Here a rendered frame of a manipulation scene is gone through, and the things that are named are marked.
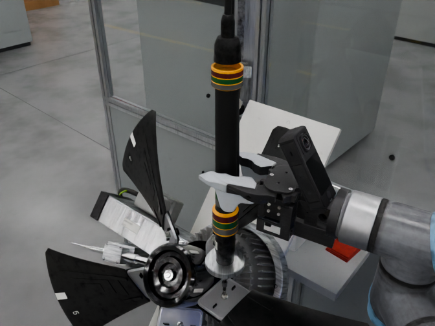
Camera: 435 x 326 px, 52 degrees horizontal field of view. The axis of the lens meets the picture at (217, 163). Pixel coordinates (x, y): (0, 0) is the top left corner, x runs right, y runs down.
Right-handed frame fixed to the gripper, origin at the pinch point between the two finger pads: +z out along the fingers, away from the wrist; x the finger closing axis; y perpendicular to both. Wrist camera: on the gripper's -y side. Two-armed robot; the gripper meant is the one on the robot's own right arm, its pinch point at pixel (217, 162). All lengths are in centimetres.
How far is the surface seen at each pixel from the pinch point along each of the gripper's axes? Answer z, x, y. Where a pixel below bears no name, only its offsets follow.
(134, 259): 25.4, 6.2, 38.0
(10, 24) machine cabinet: 482, 319, 117
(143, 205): 33, 20, 34
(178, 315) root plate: 6.2, -4.0, 35.1
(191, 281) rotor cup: 3.2, -3.7, 24.2
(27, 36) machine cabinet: 479, 337, 137
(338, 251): -12, 56, 60
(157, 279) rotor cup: 10.3, -4.4, 27.0
